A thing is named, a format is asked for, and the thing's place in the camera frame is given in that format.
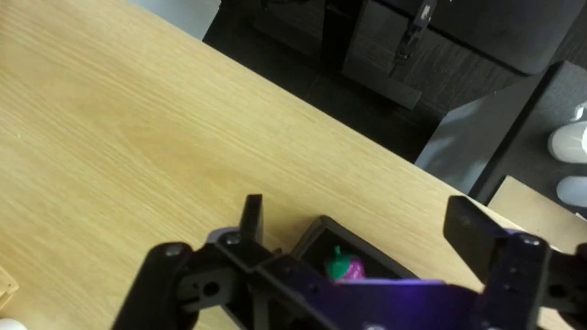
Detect white plastic bottle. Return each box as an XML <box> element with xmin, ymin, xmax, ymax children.
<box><xmin>549</xmin><ymin>121</ymin><xmax>587</xmax><ymax>163</ymax></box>

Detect black fabric box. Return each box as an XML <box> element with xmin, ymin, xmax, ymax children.
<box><xmin>292</xmin><ymin>217</ymin><xmax>415</xmax><ymax>281</ymax></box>

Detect white round container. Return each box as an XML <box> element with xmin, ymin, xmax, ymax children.
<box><xmin>556</xmin><ymin>176</ymin><xmax>587</xmax><ymax>207</ymax></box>

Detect purple toy grapes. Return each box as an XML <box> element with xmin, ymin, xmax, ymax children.
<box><xmin>325</xmin><ymin>246</ymin><xmax>365</xmax><ymax>283</ymax></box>

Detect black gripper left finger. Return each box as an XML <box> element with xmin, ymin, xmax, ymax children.
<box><xmin>208</xmin><ymin>195</ymin><xmax>263</xmax><ymax>257</ymax></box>

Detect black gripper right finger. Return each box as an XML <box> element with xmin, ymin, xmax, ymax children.
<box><xmin>442</xmin><ymin>196</ymin><xmax>514</xmax><ymax>292</ymax></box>

